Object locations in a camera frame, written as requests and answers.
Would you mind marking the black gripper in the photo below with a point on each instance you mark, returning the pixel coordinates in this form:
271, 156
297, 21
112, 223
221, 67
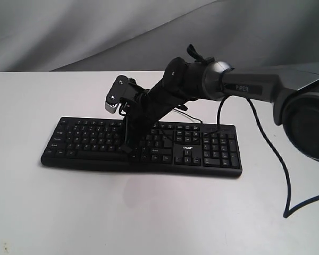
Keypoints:
146, 107

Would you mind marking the black acer keyboard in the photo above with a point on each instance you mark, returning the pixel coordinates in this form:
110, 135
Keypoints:
90, 144

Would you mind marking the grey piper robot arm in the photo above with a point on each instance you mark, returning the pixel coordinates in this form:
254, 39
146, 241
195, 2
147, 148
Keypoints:
293, 91

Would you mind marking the grey backdrop cloth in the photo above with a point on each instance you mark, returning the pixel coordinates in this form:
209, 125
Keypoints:
146, 35

